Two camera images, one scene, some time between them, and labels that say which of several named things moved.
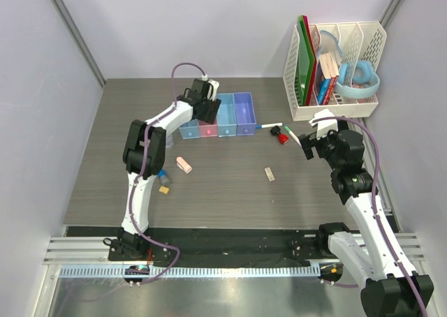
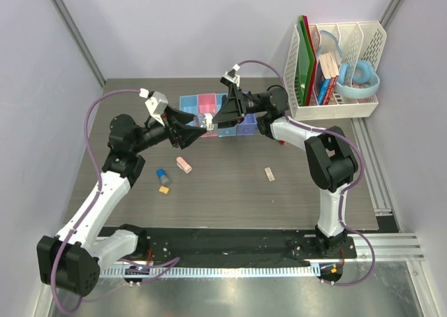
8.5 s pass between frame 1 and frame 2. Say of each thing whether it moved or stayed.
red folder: stayed
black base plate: stayed
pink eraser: stayed
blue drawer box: stayed
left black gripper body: moved
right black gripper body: moved
